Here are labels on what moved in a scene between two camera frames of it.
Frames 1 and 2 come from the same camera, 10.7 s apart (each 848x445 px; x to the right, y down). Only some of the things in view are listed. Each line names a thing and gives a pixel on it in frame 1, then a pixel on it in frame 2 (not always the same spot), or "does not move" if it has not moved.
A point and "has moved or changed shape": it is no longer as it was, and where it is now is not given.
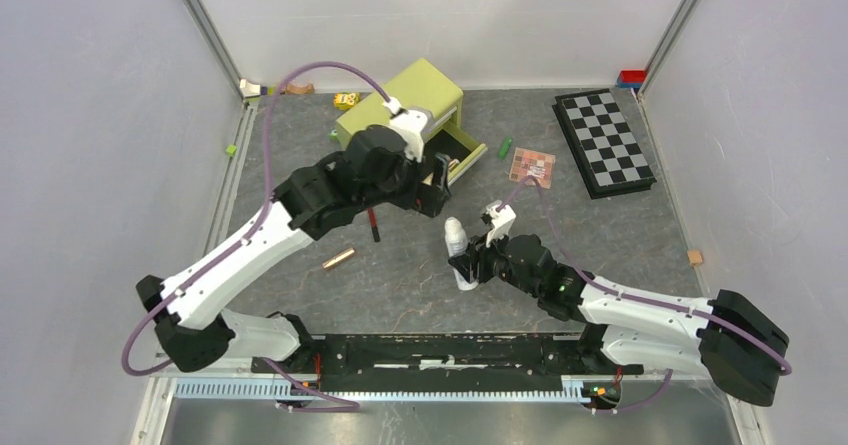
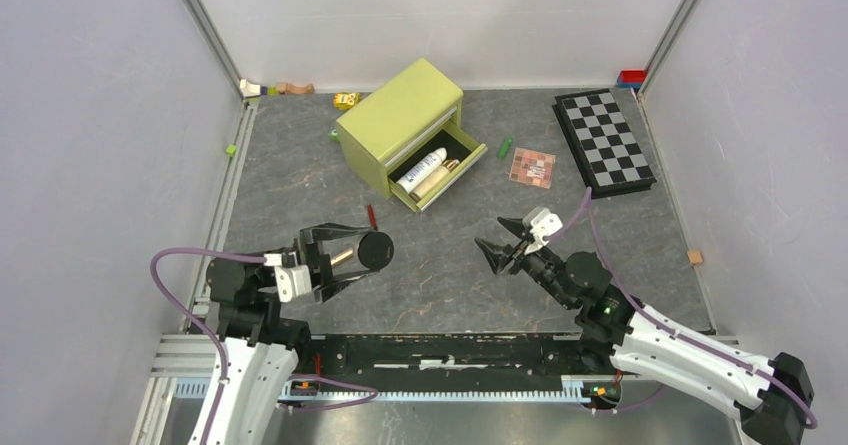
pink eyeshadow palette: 532,163 does not move
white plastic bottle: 457,243 has moved or changed shape
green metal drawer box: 422,87 does not move
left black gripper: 427,198 to 310,251
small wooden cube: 695,257 does not move
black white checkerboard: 603,143 does not move
